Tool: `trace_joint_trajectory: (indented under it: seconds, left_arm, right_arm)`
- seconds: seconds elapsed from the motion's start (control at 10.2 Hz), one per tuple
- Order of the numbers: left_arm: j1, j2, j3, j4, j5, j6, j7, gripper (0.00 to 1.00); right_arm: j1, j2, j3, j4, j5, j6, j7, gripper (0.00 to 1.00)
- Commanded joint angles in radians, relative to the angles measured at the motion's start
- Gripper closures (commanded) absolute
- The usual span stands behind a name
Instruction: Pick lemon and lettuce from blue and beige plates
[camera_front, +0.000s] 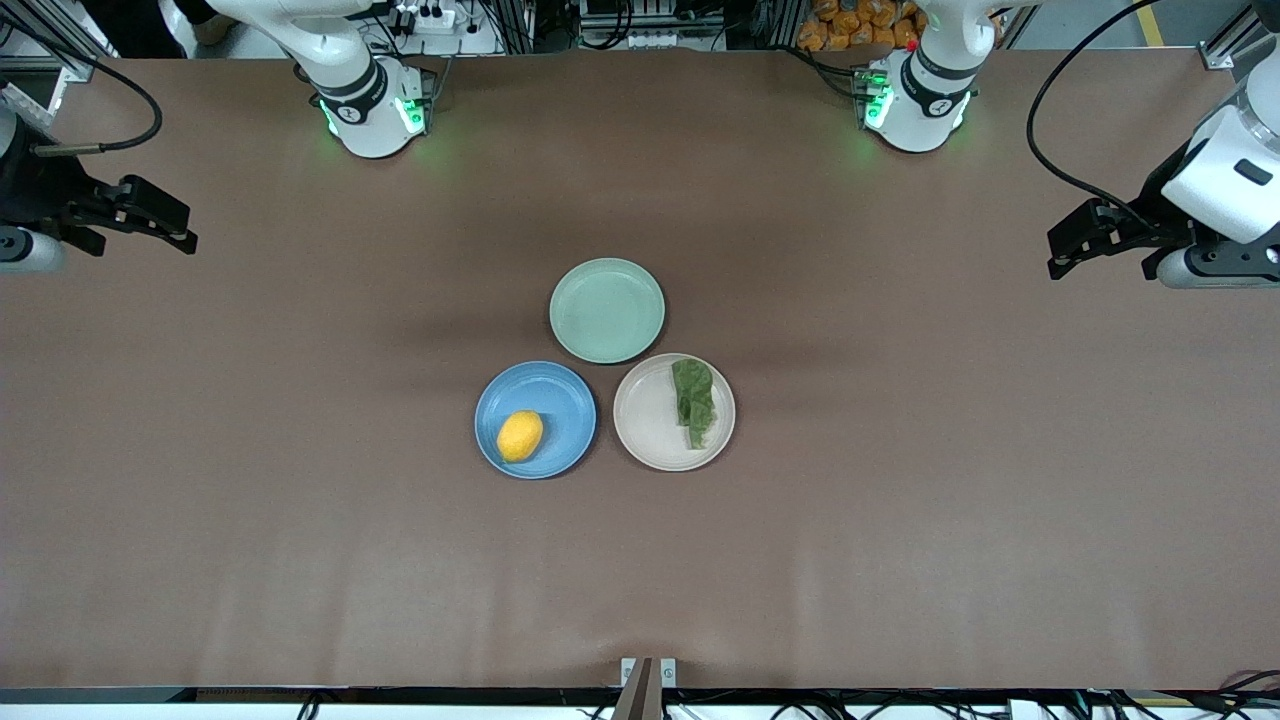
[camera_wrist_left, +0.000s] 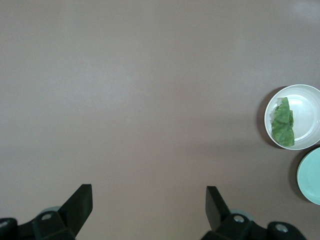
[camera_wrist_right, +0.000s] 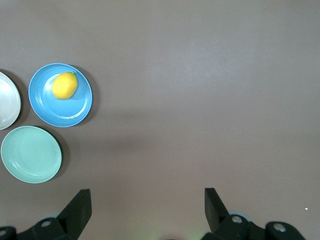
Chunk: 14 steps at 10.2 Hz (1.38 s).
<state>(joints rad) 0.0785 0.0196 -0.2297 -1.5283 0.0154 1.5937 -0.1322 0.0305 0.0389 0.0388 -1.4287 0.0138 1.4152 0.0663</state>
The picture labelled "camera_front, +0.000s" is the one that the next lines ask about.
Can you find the metal table edge bracket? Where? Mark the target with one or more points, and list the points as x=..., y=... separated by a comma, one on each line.
x=645, y=690

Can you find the beige plate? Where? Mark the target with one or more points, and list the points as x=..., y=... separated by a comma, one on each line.
x=650, y=420

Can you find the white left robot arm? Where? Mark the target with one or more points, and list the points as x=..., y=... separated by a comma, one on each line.
x=930, y=100

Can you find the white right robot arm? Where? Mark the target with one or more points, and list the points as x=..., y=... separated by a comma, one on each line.
x=365, y=110

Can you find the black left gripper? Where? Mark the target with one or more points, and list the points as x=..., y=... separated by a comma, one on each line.
x=1152, y=205

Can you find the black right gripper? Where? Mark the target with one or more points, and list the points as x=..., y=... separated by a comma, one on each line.
x=38, y=190

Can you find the blue plate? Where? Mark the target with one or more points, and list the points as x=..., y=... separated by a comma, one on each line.
x=560, y=400

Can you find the green lettuce leaf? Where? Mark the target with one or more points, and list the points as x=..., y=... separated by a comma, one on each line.
x=693, y=395

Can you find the orange snack bag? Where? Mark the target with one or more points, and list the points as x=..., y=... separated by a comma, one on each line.
x=850, y=25

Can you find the aluminium frame profile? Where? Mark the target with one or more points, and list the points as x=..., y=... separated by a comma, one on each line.
x=40, y=60
x=1240, y=40

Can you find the yellow lemon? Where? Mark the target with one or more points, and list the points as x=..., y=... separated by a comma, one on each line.
x=520, y=437

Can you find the white power strip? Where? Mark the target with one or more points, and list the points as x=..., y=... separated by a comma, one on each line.
x=430, y=18

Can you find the pale green plate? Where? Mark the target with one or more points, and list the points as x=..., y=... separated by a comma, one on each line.
x=607, y=311

